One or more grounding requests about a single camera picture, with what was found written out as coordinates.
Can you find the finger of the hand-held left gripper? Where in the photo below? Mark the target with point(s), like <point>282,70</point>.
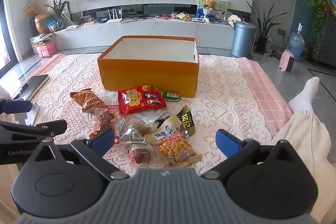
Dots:
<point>52,127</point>
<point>15,106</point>

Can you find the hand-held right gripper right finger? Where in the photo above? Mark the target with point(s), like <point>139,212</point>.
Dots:
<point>225,142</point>

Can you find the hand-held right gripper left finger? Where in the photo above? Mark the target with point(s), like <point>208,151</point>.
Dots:
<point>101,141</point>

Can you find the clear dried meat packet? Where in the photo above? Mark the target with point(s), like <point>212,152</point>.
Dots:
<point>105,120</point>

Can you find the clear nut packet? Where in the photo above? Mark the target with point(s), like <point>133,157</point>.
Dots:
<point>134,132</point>

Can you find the small red jelly packet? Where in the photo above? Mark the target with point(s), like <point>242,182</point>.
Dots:
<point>140,154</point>

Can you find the orange striped chips packet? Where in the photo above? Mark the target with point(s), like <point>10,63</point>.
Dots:
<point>88,100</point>

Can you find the black gold snack packet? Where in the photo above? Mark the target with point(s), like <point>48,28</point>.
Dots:
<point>187,120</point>

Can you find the beige clear peanut packet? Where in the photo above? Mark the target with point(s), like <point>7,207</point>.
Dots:
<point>173,146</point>

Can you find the clear green snack packet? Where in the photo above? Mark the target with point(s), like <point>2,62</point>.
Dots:
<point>149,117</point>

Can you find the large red snack packet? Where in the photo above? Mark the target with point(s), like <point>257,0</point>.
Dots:
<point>139,100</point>

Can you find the green sausage packet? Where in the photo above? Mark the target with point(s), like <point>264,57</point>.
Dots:
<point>170,96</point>

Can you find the orange cardboard box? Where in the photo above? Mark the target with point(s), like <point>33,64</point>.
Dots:
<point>147,77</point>

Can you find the dark flat board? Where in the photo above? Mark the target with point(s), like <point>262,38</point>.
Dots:
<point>34,85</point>

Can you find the pink box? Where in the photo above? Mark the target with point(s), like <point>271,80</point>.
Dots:
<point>46,48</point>

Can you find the pink checkered blanket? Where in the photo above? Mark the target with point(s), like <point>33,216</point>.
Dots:
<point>262,87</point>

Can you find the stack of papers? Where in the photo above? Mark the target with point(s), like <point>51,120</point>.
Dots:
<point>42,39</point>

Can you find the person's leg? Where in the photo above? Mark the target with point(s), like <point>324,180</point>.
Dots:
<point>307,134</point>

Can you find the orange gourd vase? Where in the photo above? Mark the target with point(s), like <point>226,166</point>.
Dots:
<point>42,24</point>

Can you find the dried flower bunch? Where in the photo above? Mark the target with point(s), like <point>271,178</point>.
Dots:
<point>31,9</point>

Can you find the pink heater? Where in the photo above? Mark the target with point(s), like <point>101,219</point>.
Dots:
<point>287,61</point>

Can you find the grey pedal trash can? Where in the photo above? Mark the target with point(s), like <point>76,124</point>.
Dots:
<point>242,40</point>

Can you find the potted aloe plant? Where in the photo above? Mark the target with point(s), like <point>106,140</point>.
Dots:
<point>59,10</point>

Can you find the potted snake plant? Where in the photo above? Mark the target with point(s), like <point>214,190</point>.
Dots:
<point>262,40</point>

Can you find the blue water jug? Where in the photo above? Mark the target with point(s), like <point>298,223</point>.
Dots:
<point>296,44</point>

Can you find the white router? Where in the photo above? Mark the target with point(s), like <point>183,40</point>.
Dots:
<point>115,19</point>

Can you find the white television console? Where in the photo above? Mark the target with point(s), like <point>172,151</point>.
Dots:
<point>157,32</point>

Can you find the yellow snack bags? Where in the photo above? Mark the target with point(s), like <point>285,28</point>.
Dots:
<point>182,16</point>

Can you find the green picture card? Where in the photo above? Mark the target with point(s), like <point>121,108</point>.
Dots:
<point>223,5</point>

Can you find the brown teddy bear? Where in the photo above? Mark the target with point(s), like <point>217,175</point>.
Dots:
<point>210,4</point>

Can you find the dark cabinet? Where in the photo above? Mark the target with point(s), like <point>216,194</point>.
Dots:
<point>328,40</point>

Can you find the leafy plant on cabinet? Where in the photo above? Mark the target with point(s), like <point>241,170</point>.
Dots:
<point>317,11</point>

